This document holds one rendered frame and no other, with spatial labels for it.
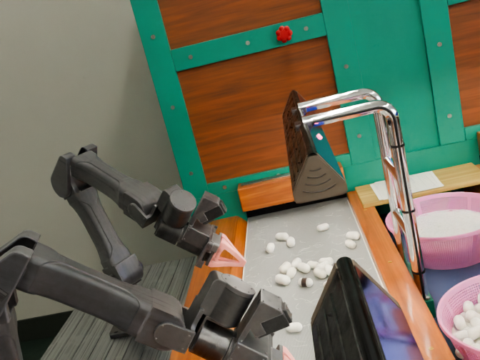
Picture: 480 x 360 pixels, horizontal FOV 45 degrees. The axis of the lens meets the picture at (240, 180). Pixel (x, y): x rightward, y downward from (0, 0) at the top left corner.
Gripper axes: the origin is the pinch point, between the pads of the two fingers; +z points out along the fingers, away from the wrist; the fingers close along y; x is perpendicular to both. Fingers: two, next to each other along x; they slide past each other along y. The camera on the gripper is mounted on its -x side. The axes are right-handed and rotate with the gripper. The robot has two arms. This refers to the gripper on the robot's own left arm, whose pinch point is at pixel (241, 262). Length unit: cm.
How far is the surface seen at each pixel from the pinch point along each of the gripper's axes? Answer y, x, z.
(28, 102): 137, 36, -96
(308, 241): 20.8, -3.7, 16.0
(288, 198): 38.6, -6.4, 9.8
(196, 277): 7.8, 12.0, -6.4
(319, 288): -4.1, -4.2, 16.6
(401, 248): 3.5, -18.0, 30.2
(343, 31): 45, -53, 1
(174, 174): 135, 35, -23
